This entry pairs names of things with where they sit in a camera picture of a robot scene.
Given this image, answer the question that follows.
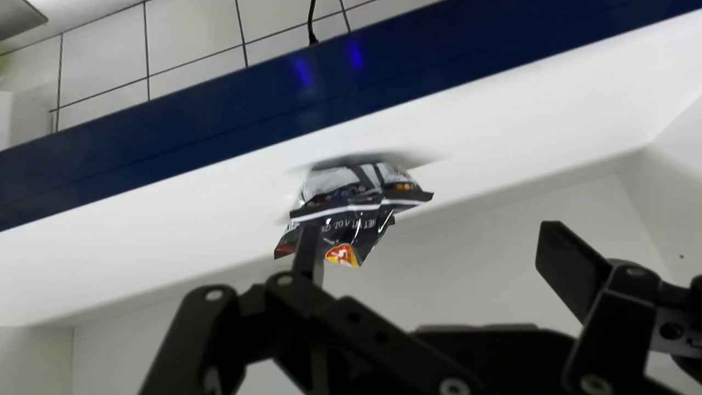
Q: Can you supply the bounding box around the black power cord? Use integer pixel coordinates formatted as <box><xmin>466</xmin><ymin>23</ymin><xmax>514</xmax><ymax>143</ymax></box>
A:
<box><xmin>305</xmin><ymin>0</ymin><xmax>321</xmax><ymax>47</ymax></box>

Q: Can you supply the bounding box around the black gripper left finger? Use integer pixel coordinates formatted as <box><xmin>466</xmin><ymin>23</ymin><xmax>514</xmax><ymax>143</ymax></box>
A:
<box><xmin>138</xmin><ymin>217</ymin><xmax>346</xmax><ymax>395</ymax></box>

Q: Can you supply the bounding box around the black chip packet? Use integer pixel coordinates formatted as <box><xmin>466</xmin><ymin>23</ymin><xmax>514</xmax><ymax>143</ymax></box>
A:
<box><xmin>274</xmin><ymin>156</ymin><xmax>435</xmax><ymax>268</ymax></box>

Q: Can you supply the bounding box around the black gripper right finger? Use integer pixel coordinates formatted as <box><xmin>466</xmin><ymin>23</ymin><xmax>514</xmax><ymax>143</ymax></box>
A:
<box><xmin>535</xmin><ymin>221</ymin><xmax>702</xmax><ymax>395</ymax></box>

